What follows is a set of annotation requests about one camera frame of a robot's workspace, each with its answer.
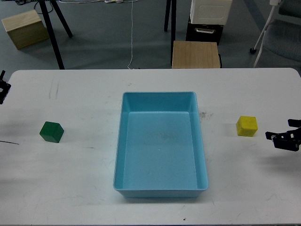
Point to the grey office chair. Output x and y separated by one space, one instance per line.
281 37

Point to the black table leg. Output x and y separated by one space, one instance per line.
170 18

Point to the black storage crate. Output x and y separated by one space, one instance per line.
204 32

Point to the blue plastic bin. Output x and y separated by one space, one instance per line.
160 150

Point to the light wooden box left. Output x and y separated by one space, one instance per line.
25 29

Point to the yellow wooden block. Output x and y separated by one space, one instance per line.
246 126

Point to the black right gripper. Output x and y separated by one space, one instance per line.
286 141

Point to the green wooden block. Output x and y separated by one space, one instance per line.
52 132

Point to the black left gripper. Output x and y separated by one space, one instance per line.
4 87

